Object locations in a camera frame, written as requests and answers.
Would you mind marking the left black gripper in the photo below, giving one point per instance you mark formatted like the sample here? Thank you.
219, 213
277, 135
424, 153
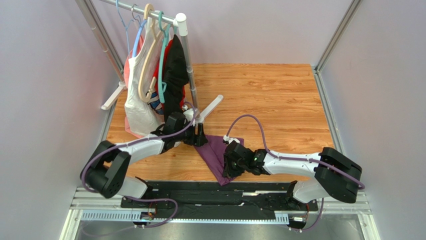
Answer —
197, 140

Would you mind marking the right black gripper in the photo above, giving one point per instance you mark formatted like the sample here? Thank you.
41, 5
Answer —
230, 161

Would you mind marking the purple cloth napkin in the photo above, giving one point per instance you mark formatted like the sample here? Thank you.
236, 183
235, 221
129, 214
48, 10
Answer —
212, 153

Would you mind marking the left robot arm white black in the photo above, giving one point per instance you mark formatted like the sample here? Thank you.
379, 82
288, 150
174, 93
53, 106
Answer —
106, 171

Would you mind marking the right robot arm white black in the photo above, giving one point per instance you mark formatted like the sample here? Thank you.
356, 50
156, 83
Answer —
329, 172

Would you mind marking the white tank top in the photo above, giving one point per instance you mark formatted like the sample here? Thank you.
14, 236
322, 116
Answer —
143, 110

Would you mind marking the teal plastic hanger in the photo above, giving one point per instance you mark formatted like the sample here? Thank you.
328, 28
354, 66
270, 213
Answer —
160, 84

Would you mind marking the black garment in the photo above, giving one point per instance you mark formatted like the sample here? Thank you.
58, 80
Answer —
175, 75

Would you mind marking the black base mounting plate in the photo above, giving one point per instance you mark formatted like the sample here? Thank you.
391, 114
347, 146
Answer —
207, 199

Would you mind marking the blue plastic hanger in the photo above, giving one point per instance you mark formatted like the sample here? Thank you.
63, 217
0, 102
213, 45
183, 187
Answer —
138, 38

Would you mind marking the white grey clothes rack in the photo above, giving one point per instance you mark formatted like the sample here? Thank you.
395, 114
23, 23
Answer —
180, 22

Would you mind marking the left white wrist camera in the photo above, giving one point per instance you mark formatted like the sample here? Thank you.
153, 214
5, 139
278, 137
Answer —
190, 115

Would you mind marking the aluminium frame rail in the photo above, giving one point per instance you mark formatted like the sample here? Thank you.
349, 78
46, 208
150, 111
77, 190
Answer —
85, 200

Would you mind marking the light blue wire hanger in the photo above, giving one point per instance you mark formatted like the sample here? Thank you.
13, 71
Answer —
126, 26

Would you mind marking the slotted cable duct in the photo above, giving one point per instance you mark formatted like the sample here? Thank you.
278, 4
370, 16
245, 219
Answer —
141, 217

